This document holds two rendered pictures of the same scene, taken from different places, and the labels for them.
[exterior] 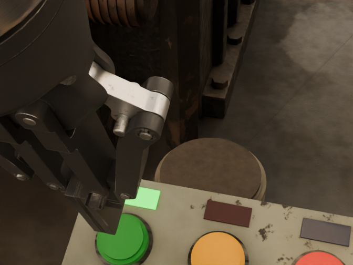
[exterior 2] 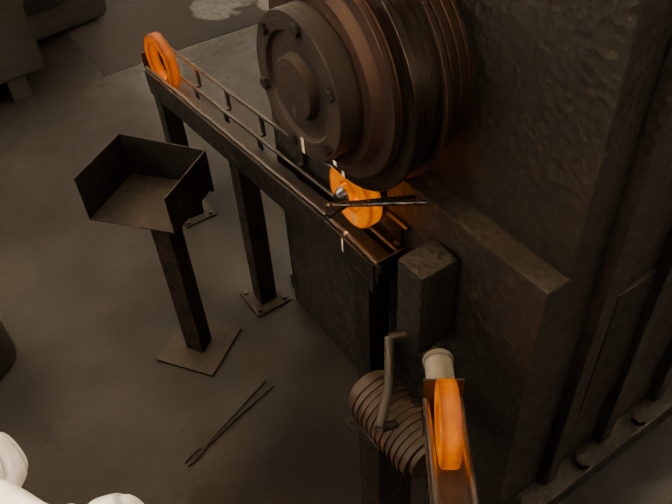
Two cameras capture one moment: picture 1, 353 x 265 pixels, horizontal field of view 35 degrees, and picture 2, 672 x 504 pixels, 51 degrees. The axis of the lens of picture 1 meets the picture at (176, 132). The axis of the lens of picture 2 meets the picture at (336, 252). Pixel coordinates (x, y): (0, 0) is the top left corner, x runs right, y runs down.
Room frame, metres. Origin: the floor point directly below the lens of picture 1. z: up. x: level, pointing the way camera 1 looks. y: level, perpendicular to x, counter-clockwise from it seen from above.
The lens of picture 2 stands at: (0.24, -0.33, 1.78)
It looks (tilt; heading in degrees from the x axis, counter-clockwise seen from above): 44 degrees down; 42
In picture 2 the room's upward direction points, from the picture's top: 4 degrees counter-clockwise
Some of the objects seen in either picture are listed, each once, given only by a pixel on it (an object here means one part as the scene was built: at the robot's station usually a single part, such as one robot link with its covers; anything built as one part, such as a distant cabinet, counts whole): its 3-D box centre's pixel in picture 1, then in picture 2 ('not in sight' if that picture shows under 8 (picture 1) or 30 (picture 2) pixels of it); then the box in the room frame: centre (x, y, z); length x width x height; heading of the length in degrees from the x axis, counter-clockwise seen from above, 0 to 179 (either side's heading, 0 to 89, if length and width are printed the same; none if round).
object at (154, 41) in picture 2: not in sight; (161, 61); (1.45, 1.46, 0.65); 0.18 x 0.03 x 0.18; 76
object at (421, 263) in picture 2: not in sight; (427, 297); (1.09, 0.19, 0.68); 0.11 x 0.08 x 0.24; 164
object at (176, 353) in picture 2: not in sight; (170, 264); (1.00, 1.00, 0.36); 0.26 x 0.20 x 0.72; 109
